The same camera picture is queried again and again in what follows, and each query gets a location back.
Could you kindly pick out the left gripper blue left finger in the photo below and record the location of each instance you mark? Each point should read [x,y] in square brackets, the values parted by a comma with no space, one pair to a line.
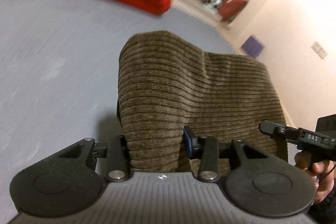
[116,153]

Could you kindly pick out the brown corduroy pants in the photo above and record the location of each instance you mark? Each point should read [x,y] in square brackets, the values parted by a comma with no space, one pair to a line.
[166,83]

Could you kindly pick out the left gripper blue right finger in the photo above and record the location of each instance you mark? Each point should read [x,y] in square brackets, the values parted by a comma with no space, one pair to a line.
[209,151]

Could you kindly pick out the purple folded cloth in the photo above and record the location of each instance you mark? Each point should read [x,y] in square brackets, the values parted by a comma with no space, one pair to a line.
[252,47]

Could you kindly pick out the dark red cushion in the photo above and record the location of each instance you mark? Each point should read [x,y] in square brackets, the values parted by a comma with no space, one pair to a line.
[229,9]

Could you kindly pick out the person's right hand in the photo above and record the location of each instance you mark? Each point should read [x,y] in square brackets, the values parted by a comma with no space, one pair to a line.
[321,172]

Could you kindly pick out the white wall socket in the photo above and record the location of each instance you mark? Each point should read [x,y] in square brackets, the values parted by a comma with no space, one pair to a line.
[319,50]

